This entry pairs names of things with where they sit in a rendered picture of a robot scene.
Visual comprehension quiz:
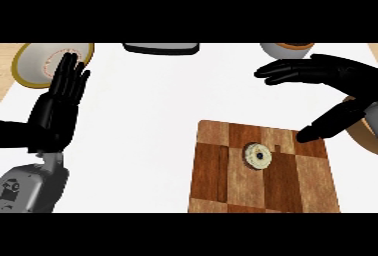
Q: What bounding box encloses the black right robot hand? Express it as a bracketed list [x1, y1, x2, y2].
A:
[253, 53, 378, 144]

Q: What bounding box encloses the brown checkered wooden cutting board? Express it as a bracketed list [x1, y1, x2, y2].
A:
[187, 119, 343, 214]

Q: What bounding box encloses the white plate with gold rim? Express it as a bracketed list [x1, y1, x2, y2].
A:
[11, 43, 97, 90]

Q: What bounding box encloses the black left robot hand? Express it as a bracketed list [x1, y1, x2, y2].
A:
[0, 52, 94, 154]

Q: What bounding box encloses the grey black flat appliance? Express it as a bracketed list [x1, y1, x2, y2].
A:
[122, 43, 202, 56]

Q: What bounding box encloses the grey pot with orange rim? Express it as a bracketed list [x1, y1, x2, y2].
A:
[259, 43, 317, 61]

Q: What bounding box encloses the cream frosted cupcake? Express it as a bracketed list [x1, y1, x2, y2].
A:
[243, 142, 275, 171]

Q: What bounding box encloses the brown round wooden object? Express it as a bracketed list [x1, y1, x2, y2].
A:
[343, 95, 378, 155]

